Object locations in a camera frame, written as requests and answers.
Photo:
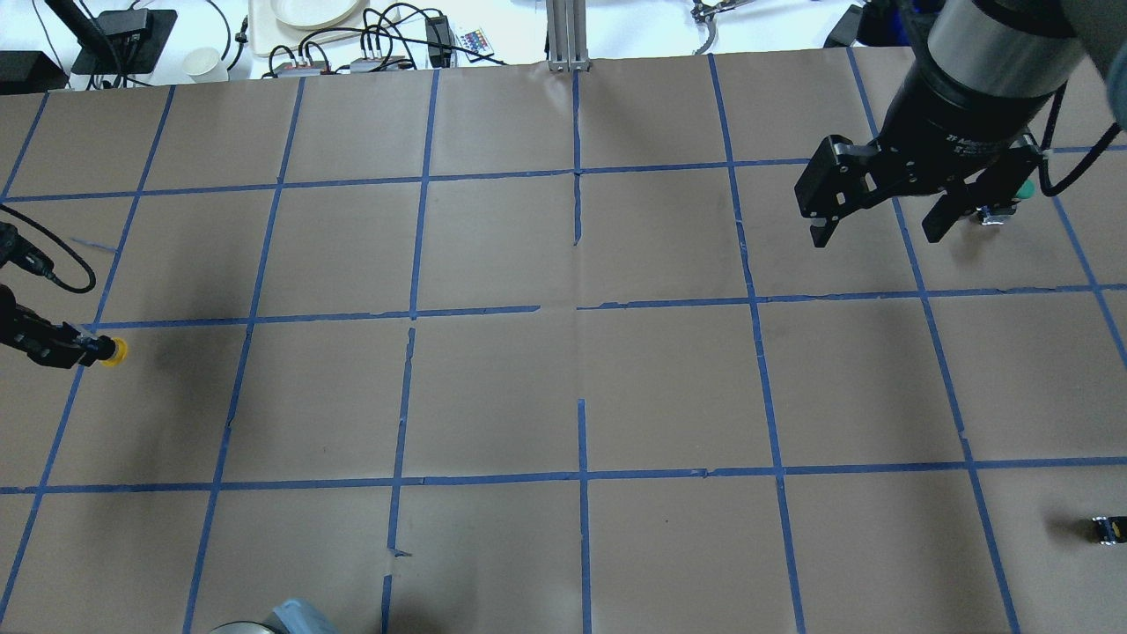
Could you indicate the black power adapter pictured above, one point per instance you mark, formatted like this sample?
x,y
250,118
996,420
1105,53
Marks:
x,y
439,37

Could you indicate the green push button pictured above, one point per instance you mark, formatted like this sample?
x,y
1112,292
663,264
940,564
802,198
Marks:
x,y
998,213

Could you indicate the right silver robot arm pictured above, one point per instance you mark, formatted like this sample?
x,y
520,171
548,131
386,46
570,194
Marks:
x,y
1021,49

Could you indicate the yellow push button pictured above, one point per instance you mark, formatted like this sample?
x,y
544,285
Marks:
x,y
102,349

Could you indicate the aluminium frame post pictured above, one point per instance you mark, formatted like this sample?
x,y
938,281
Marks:
x,y
567,49

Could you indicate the small remote control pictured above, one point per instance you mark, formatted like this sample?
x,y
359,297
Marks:
x,y
475,41

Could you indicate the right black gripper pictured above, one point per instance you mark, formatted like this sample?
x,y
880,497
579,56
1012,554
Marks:
x,y
953,119

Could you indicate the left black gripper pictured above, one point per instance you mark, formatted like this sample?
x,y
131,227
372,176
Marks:
x,y
42,339

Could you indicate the white paper cup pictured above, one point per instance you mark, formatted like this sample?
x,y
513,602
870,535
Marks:
x,y
205,65

